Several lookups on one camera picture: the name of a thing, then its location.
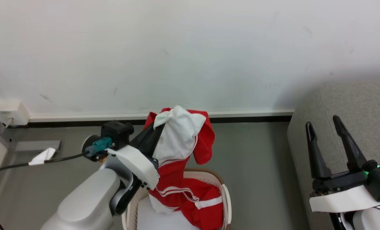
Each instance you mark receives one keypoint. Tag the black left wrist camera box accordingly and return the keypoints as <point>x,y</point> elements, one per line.
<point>116,132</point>

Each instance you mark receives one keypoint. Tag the pale white folded cloth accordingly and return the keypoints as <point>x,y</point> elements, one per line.
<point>158,220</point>

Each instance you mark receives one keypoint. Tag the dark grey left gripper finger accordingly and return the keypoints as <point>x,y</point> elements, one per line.
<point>145,140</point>

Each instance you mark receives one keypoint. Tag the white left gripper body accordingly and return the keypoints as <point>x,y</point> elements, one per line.
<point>138,166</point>

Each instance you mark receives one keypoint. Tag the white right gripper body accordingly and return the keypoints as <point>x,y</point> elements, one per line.
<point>343,198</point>

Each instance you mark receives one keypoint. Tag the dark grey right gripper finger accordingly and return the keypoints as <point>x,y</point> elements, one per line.
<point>353,156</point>
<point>318,166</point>

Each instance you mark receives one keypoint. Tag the red and white sports garment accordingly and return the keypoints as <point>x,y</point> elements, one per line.
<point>170,179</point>

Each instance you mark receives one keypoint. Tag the white and black baseboard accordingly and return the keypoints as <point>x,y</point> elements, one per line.
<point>81,118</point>

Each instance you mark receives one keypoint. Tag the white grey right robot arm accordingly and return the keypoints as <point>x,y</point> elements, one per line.
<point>369,222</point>

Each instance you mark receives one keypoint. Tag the white paper tag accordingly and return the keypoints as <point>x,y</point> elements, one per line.
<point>43,156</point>

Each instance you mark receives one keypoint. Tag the cream perforated laundry basket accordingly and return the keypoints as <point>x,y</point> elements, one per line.
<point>227,204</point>

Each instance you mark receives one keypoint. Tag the grey metal door stopper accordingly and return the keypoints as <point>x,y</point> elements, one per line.
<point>33,145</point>

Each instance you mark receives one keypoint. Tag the grey fabric sofa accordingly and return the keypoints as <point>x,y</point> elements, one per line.
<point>362,105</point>

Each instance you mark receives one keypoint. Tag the white wall outlet box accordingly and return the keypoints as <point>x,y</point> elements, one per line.
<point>12,111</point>

